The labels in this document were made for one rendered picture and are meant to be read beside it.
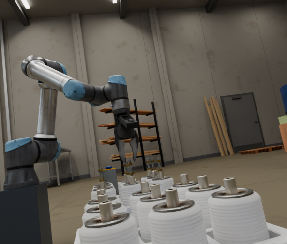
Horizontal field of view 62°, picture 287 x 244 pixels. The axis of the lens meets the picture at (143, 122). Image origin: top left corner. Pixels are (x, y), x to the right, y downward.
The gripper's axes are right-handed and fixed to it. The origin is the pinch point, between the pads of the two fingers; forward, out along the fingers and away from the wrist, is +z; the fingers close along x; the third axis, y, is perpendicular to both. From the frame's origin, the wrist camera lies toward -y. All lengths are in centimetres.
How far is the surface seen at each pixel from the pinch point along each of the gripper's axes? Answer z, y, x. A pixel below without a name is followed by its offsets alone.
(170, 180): 10.7, -4.8, -13.7
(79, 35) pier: -469, 724, -45
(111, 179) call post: 9.3, 38.5, 3.0
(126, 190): 11.8, -2.2, 3.7
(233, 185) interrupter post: 8, -55, -6
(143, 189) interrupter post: 9.0, -30.7, 4.2
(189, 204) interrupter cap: 10, -56, 4
